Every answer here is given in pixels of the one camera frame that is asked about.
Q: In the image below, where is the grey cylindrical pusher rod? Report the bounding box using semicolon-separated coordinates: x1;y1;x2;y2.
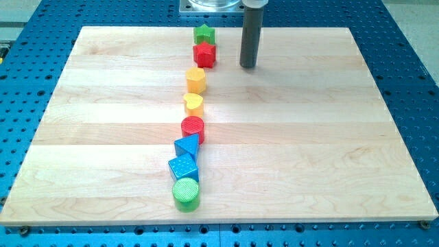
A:
239;6;263;68

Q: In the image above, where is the green star block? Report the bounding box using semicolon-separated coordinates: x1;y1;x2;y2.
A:
193;24;215;45

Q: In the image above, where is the yellow hexagon block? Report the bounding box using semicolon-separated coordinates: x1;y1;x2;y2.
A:
185;67;206;94

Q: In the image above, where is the yellow heart block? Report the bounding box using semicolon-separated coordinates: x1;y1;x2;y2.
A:
183;93;204;117

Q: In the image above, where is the red cylinder block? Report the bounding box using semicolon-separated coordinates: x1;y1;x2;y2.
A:
180;116;205;144

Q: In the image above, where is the wooden board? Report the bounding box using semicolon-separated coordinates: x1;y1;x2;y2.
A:
1;26;438;226

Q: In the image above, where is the blue triangle block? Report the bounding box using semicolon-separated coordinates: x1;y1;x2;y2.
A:
174;134;200;162

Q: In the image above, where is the blue cube block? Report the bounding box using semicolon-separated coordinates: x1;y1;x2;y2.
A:
168;154;199;182

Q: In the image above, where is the green cylinder block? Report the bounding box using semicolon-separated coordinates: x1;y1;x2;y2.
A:
172;178;200;213

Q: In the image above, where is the right board corner screw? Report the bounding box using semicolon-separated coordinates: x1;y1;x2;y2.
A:
418;220;430;230

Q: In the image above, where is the board corner screw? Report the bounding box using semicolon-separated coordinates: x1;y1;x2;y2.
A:
418;220;430;230
18;226;30;237

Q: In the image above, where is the left board corner screw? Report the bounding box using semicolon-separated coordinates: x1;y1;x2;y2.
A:
18;226;30;237

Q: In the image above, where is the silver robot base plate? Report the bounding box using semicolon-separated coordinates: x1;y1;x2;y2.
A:
179;0;245;14

